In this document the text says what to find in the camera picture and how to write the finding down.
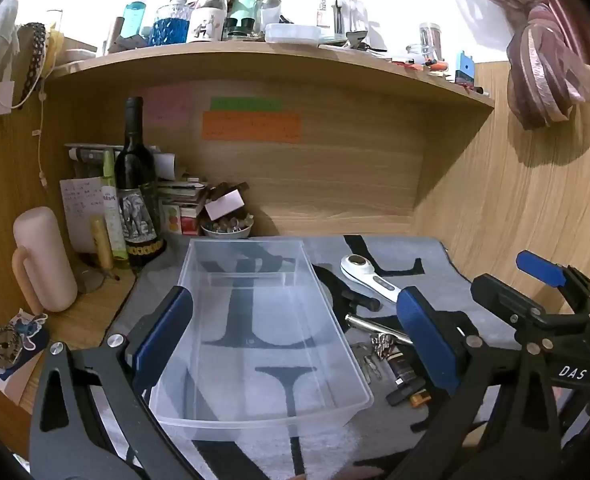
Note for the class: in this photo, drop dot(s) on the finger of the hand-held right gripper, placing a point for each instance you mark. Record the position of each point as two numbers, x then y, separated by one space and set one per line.
505 295
540 267

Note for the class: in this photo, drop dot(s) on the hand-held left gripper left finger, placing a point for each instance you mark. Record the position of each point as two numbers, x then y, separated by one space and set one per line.
167 332

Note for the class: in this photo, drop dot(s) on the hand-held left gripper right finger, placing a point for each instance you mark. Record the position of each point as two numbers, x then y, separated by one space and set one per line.
425 340

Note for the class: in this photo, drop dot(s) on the silver metal rod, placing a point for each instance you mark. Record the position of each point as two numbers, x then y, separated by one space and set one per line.
375 327

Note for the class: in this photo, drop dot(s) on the clear plastic storage box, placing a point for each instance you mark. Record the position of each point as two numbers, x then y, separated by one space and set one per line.
275 310

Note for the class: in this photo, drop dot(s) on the grey mat with black letters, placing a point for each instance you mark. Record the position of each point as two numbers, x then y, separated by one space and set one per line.
455 280

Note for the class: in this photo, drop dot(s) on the black rectangular lighter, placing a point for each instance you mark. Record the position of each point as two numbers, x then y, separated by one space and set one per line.
405 390

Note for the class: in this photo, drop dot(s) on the small metal clip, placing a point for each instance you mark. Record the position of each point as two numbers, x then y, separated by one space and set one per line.
371 362

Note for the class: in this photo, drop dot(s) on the small orange piece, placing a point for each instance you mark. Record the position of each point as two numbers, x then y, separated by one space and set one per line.
421 399

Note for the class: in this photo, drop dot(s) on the gold pen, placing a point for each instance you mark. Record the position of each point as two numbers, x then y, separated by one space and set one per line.
102 247

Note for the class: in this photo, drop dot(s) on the white bowl of small items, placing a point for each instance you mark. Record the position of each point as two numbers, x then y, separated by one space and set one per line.
226 230

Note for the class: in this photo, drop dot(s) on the stack of books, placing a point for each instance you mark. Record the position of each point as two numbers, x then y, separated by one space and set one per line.
182 210

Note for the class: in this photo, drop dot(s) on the green tube bottle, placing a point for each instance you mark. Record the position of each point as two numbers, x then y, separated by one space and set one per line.
111 210

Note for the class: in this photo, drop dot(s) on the small white box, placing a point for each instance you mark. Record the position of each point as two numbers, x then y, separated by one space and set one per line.
223 205

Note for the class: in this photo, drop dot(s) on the cartoon sticker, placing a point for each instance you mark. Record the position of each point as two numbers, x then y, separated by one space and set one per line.
27 327

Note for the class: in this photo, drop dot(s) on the white handwritten note paper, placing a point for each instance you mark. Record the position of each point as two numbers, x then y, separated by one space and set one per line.
80 205

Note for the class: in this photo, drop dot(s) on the dark wine bottle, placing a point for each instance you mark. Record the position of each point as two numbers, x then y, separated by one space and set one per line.
136 180

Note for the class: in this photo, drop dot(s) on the round metal ornament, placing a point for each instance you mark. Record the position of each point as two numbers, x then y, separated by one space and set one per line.
4 346

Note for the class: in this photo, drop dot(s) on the rolled grey paper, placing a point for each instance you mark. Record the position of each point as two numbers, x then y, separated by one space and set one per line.
92 152

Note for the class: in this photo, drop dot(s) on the pink striped curtain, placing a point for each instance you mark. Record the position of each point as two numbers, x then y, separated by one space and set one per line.
545 65

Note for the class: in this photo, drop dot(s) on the small blue box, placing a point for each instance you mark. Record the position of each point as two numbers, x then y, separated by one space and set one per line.
465 67

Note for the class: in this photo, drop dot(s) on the orange sticky note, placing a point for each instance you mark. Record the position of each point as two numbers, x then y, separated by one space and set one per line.
251 126

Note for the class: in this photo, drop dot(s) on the pink sticky note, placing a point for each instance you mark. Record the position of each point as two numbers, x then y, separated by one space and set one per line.
167 107

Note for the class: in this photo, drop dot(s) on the green sticky note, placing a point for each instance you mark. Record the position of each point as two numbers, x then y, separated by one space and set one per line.
246 104

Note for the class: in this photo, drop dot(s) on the glass jar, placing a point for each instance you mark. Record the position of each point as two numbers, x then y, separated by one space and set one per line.
430 40

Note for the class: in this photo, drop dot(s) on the white paper tag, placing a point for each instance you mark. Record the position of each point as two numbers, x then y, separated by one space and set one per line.
4 97

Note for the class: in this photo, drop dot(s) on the woven patterned band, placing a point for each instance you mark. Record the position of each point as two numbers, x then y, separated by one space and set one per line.
36 55

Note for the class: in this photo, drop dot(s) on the blue cut glass bottle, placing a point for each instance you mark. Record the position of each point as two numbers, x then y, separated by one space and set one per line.
171 22

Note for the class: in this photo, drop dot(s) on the white label glass bottle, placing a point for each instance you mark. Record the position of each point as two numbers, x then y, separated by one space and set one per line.
206 22

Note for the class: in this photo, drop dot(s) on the teal bottle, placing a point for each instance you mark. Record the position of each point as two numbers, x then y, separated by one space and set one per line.
135 20

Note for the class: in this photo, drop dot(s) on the clear flat plastic case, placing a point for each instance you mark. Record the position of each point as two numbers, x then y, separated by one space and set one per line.
292 33

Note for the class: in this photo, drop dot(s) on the pale green bottle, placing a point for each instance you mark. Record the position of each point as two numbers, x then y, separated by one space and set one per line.
247 2

